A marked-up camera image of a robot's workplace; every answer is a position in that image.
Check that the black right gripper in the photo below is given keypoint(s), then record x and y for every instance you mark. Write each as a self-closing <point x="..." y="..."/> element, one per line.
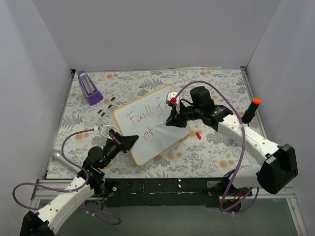
<point x="179" y="117"/>

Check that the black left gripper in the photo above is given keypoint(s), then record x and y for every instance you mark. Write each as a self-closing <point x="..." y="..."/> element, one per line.
<point x="119" y="143"/>

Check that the yellow framed whiteboard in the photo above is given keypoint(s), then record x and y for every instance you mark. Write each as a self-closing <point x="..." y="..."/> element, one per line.
<point x="140" y="116"/>

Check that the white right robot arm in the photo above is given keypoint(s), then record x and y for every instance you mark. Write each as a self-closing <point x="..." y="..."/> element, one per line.
<point x="277" y="164"/>

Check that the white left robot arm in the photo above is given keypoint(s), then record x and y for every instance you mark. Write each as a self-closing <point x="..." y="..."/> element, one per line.
<point x="88" y="182"/>

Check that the floral patterned tablecloth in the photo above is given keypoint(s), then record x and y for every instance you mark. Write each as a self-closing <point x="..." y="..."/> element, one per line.
<point x="213" y="155"/>

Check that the purple metronome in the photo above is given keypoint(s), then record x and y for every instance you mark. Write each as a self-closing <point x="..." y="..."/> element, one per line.
<point x="89" y="90"/>

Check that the silver microphone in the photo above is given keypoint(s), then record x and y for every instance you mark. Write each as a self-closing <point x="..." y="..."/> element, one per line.
<point x="57" y="156"/>

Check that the black orange-tipped flashlight on stand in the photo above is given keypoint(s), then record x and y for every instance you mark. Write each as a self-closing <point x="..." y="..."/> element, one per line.
<point x="250" y="112"/>

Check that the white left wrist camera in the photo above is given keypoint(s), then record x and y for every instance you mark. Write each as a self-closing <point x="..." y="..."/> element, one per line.
<point x="103" y="130"/>

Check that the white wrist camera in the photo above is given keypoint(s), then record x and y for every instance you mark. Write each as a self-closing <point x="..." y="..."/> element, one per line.
<point x="103" y="130"/>
<point x="172" y="100"/>

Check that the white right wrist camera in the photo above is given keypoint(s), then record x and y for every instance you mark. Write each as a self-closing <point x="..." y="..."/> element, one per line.
<point x="172" y="100"/>

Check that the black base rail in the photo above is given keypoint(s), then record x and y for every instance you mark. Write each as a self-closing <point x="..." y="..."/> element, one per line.
<point x="138" y="192"/>

